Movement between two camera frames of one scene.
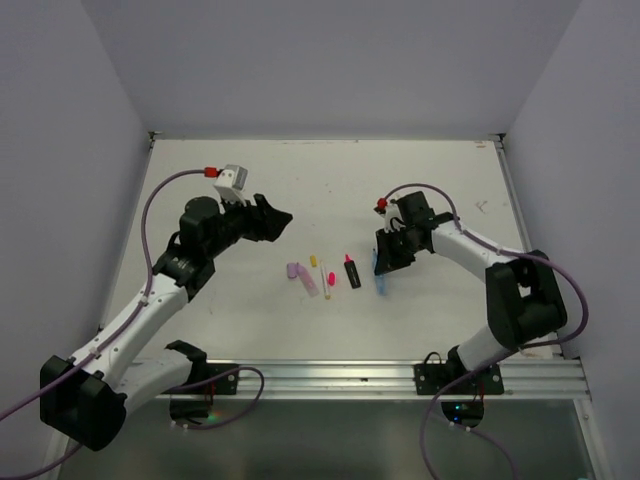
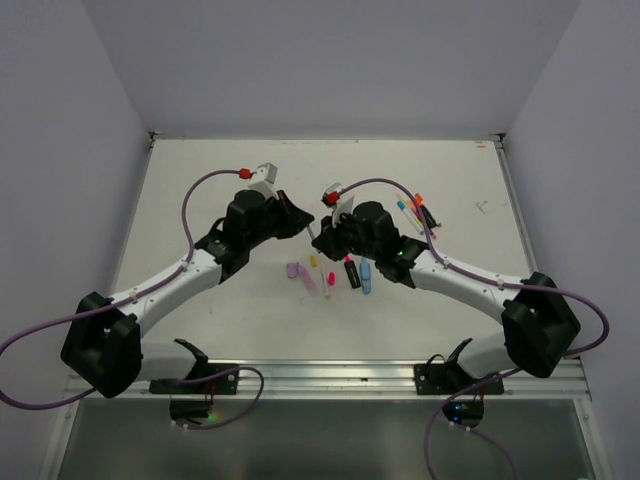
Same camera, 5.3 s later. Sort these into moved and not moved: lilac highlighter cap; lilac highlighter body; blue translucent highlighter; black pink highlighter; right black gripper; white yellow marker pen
Moved: right black gripper; blue translucent highlighter
Not moved: black pink highlighter; lilac highlighter cap; lilac highlighter body; white yellow marker pen
